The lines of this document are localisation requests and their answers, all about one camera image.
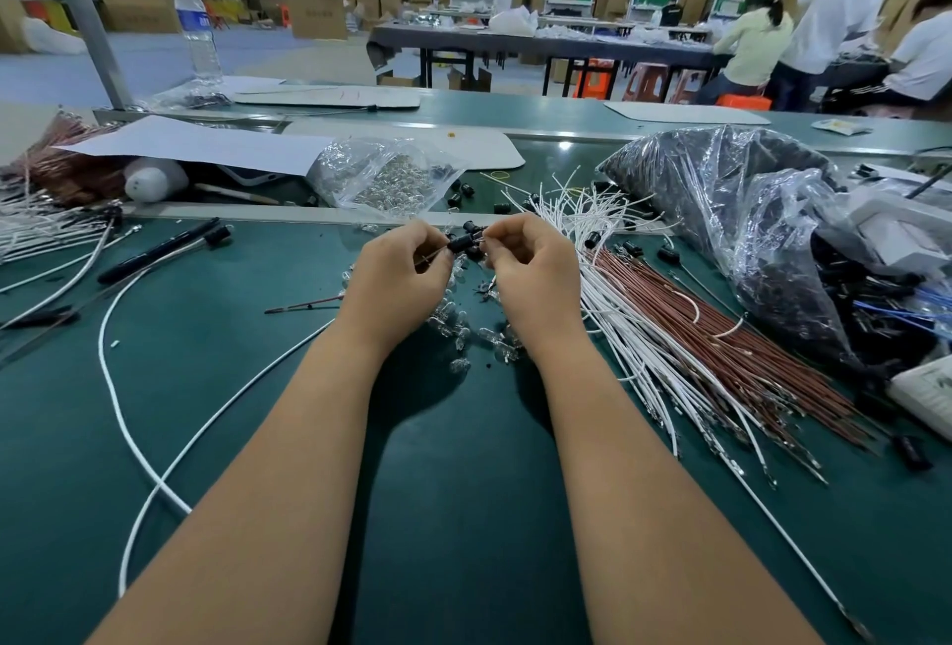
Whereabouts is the heap of copper brown wires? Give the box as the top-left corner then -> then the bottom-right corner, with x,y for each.
0,108 -> 129,208

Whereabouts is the white paper sheet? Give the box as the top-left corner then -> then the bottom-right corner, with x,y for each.
52,114 -> 337,177

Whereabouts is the person's left forearm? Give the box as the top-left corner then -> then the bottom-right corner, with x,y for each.
88,328 -> 428,645

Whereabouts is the bundle of white wires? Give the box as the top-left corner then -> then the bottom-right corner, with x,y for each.
503,172 -> 754,461

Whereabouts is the red plastic stool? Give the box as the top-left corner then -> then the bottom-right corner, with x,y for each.
622,61 -> 672,103

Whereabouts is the bunch of blue wires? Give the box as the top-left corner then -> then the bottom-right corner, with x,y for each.
850,285 -> 952,329

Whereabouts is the clear plastic water bottle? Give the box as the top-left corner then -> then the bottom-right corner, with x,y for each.
176,0 -> 225,85

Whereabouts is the small clear packet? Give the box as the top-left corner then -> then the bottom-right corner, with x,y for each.
809,117 -> 873,137

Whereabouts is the white plastic bag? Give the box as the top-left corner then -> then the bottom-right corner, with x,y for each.
486,5 -> 539,38

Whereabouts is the black cylindrical capacitor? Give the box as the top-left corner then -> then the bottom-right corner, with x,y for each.
446,224 -> 489,256

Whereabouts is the open cardboard box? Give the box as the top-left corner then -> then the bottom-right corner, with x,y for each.
95,0 -> 181,35

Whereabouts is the white cardboard sheet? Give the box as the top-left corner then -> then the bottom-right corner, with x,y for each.
229,84 -> 422,110

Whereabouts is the white round plastic object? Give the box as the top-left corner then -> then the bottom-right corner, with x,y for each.
122,157 -> 191,204

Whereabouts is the person's left hand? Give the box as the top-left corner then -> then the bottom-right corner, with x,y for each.
354,220 -> 456,348

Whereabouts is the person's right forearm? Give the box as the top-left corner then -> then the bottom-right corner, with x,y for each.
518,328 -> 823,645

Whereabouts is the white ribbed plastic box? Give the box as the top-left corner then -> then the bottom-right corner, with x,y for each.
885,353 -> 952,442

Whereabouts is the clear bag of black capacitors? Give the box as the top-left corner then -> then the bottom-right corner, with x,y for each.
597,124 -> 952,379

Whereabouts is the white rounded board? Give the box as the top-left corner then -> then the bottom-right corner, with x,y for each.
283,117 -> 526,174

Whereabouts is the clear bag of glass bulbs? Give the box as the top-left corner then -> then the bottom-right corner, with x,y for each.
306,136 -> 471,223

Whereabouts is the thin brown lead wire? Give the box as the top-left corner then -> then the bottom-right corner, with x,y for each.
263,297 -> 345,316

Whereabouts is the single white wire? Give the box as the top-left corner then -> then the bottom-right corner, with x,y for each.
713,457 -> 877,644

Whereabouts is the pile of small glass bulbs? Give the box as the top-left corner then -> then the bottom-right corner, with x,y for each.
336,250 -> 538,378

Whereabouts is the long white cable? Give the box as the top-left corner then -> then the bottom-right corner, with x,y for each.
98,264 -> 342,602

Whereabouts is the grey metal post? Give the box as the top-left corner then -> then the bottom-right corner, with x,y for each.
33,0 -> 136,110

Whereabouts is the heap of white wires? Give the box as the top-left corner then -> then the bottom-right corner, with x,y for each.
0,200 -> 136,268

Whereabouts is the large black capacitor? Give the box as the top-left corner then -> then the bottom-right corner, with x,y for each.
891,433 -> 936,474

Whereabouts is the wooden stick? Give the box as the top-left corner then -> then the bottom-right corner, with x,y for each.
193,182 -> 282,207

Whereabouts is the person's right hand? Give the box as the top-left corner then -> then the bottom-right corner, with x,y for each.
482,212 -> 590,357

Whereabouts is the bundle of brown wires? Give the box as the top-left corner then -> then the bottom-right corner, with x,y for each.
594,241 -> 897,491

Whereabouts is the black pen tool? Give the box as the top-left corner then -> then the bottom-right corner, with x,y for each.
96,218 -> 235,287

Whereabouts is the long dark work table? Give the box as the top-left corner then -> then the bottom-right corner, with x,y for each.
366,21 -> 736,89

